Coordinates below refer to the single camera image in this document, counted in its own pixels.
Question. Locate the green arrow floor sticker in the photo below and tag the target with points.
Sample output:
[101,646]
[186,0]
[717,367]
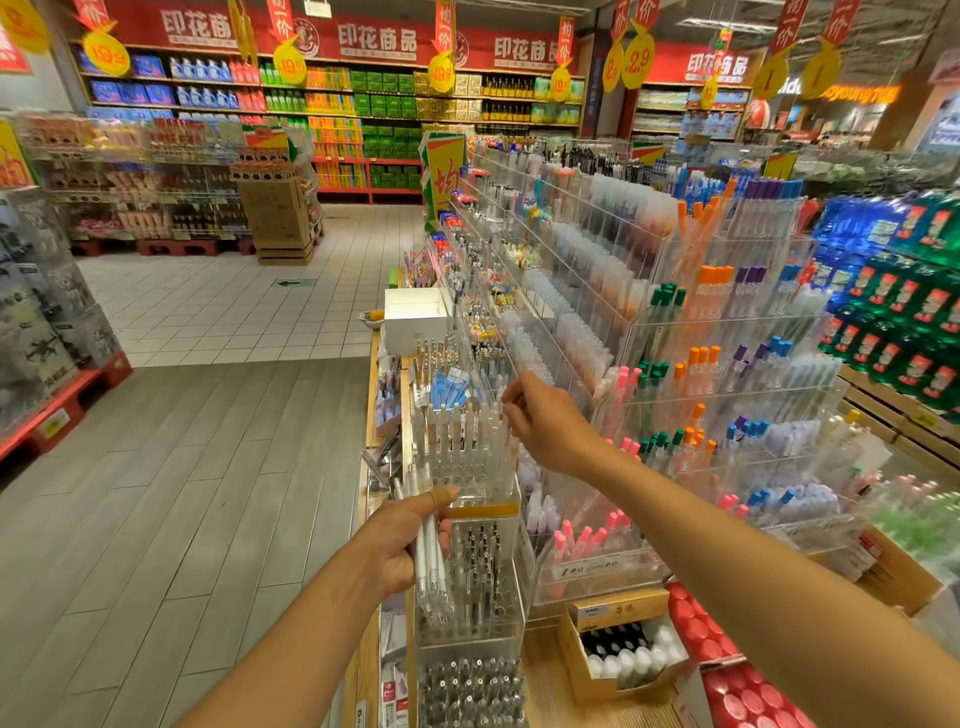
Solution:
[296,281]

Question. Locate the person's right hand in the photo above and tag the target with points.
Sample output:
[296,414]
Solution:
[558,432]

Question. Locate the person's left hand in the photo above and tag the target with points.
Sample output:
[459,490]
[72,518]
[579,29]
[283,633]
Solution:
[393,548]

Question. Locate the white square box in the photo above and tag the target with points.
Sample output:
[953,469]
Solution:
[416,320]

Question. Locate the distant aisle shelves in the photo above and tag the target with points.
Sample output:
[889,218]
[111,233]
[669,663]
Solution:
[687,105]

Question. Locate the tray of red-capped glue sticks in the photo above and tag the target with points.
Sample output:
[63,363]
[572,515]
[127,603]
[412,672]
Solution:
[702,623]
[758,698]

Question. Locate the cardboard box of white glue sticks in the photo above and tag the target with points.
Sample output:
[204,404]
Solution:
[623,648]

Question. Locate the wall shelves of coloured bottles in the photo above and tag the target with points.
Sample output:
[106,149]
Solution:
[375,117]

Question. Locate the row of pale green bottles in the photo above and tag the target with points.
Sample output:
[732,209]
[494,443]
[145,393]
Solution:
[915,518]

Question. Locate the large tiered acrylic pen rack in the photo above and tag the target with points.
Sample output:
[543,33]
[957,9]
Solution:
[600,578]

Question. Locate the red low goods shelf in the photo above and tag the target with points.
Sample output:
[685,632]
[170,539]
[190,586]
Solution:
[60,408]
[158,246]

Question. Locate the person's left forearm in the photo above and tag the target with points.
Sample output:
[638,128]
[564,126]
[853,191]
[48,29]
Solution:
[285,668]

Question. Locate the wooden glue display stand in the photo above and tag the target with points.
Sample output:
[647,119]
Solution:
[548,702]

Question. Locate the yellow green price card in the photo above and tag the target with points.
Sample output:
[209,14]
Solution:
[12,153]

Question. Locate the row of black white boxes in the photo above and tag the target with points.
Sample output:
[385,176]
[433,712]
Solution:
[45,308]

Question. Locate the green yellow promo sign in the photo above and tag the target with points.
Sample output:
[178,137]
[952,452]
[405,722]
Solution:
[444,173]

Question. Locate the stack of blue packets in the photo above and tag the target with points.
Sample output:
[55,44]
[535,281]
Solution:
[855,228]

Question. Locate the row of hanging yellow tags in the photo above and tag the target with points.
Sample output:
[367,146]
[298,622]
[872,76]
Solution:
[105,53]

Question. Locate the red wall sign band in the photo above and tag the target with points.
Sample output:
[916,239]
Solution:
[375,33]

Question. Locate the clear acrylic pen display tower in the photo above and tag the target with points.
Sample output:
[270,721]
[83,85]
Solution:
[488,623]

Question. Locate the row of hanging stationery packets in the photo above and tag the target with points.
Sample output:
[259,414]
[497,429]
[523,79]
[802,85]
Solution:
[384,428]

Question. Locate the bunch of blue-cap pens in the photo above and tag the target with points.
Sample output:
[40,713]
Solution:
[450,387]

